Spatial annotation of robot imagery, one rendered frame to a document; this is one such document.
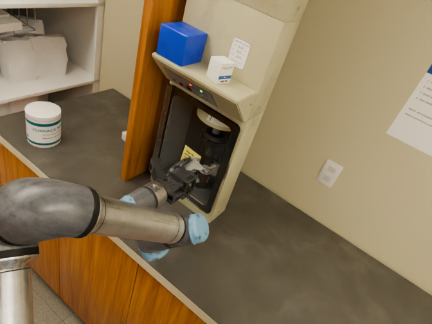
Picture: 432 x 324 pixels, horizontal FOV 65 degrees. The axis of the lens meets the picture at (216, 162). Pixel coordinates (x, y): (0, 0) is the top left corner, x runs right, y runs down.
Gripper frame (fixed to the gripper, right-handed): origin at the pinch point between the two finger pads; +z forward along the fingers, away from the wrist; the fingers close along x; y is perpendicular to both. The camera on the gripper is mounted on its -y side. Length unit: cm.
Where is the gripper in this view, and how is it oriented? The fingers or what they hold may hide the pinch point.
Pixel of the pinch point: (195, 163)
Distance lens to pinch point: 115.4
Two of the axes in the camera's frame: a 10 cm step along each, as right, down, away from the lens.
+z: 5.6, -3.6, 7.5
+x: 2.6, -7.8, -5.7
